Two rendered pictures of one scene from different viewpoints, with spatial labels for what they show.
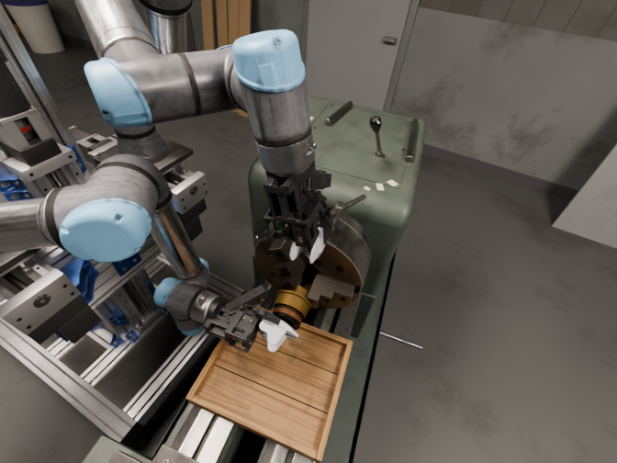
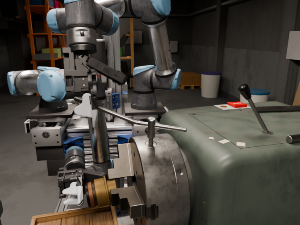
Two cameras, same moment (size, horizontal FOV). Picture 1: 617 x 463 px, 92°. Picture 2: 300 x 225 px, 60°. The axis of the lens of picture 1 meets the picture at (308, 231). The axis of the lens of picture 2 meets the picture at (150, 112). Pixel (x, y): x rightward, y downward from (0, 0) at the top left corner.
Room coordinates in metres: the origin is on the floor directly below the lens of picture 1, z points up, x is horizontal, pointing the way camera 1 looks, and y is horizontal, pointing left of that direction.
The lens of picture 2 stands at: (0.14, -0.66, 1.53)
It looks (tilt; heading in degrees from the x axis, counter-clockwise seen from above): 16 degrees down; 59
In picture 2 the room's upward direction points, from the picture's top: straight up
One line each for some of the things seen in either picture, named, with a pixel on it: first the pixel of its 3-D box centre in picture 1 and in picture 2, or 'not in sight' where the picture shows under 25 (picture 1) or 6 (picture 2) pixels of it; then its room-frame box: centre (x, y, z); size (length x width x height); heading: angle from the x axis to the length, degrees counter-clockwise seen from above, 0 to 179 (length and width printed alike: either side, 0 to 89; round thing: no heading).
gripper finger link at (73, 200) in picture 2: (276, 339); (73, 200); (0.30, 0.05, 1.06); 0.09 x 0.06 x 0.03; 74
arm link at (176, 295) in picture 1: (181, 298); (75, 159); (0.37, 0.30, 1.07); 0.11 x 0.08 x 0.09; 74
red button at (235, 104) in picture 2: not in sight; (236, 105); (1.02, 0.08, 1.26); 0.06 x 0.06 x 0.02; 74
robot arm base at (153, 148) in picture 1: (140, 140); (143, 97); (0.85, 0.58, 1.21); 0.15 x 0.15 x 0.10
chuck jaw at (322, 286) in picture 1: (335, 291); (132, 202); (0.43, -0.09, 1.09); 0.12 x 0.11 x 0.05; 74
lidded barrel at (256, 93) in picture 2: not in sight; (252, 106); (4.19, 2.36, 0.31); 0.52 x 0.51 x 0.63; 156
